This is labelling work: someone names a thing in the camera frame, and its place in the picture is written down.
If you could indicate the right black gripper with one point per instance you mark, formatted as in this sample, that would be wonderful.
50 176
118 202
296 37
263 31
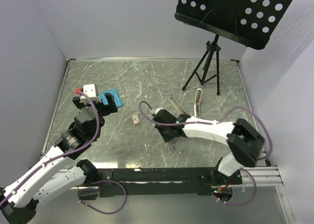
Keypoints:
166 138

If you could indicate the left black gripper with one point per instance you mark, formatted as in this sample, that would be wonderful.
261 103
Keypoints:
109 108

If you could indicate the small tray of staples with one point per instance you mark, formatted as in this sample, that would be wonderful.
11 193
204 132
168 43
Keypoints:
173 148

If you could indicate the long metal stapler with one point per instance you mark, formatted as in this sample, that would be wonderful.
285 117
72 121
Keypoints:
175 103

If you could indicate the small staple box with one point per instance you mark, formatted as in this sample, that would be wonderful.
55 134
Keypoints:
135 119

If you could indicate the white stapler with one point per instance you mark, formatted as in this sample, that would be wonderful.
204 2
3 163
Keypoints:
197 102

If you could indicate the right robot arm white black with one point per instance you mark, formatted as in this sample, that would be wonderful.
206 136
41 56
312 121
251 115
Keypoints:
244 141

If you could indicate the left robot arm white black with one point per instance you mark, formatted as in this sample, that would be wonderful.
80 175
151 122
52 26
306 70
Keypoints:
19 201

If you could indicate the black tripod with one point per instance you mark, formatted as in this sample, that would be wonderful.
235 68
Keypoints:
212 47

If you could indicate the black perforated music stand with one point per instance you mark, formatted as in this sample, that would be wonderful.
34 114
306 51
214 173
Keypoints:
248 22

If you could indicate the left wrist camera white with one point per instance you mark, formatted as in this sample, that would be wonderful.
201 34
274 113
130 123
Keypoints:
91 90

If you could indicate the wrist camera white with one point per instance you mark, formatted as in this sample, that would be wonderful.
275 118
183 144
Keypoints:
153 112
91 90

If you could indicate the blue studded base plate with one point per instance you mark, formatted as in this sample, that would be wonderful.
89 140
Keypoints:
115 95

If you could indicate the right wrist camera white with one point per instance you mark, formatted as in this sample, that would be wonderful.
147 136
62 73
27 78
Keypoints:
153 112

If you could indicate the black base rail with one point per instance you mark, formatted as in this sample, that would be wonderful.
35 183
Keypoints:
159 181

